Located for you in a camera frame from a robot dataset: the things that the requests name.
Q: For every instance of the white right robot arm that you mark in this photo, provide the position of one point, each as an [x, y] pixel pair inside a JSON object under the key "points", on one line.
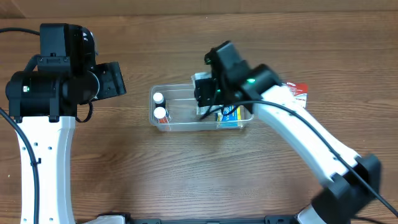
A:
{"points": [[350, 182]]}

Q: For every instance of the blue VapoDrops box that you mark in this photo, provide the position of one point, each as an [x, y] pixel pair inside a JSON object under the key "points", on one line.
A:
{"points": [[230, 117]]}

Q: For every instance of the orange bottle white cap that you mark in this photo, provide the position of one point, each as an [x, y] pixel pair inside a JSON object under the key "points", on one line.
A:
{"points": [[161, 115]]}

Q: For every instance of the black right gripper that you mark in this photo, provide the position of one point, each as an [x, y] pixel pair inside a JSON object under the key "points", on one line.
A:
{"points": [[203, 91]]}

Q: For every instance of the clear plastic container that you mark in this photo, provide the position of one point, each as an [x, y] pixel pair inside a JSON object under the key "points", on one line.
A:
{"points": [[182, 107]]}

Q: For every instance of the red medicine box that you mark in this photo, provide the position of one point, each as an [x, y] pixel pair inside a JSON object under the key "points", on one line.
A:
{"points": [[299, 91]]}

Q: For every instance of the white medicine box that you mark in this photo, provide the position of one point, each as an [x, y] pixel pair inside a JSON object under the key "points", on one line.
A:
{"points": [[204, 90]]}

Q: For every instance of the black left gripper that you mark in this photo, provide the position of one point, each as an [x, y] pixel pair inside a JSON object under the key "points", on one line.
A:
{"points": [[112, 79]]}

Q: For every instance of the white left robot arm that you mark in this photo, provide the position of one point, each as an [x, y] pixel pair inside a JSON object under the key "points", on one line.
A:
{"points": [[43, 101]]}

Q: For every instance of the dark bottle white cap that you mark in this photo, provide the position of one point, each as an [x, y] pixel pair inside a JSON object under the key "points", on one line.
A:
{"points": [[159, 100]]}

